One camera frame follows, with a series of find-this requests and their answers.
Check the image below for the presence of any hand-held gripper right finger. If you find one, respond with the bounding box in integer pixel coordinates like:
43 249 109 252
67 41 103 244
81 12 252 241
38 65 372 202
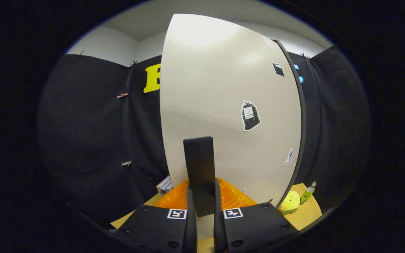
214 177 300 253

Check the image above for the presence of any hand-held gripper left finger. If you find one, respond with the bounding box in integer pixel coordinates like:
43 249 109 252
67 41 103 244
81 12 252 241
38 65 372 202
113 179 198 253

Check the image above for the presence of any black door handle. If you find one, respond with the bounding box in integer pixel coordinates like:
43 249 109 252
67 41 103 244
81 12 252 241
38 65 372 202
183 136 216 217

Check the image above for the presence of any grey shoe cabinet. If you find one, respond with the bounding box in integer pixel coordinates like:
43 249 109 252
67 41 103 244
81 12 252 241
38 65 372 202
271 39 307 208

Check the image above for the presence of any yellow plush toy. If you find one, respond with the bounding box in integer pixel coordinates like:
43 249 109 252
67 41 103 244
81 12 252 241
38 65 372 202
278 190 301 215

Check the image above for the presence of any green bottle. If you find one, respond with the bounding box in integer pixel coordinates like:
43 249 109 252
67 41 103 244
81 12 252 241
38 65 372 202
300 181 317 205

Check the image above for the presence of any black backdrop cloth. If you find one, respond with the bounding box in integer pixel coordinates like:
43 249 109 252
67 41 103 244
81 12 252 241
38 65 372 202
37 46 370 227

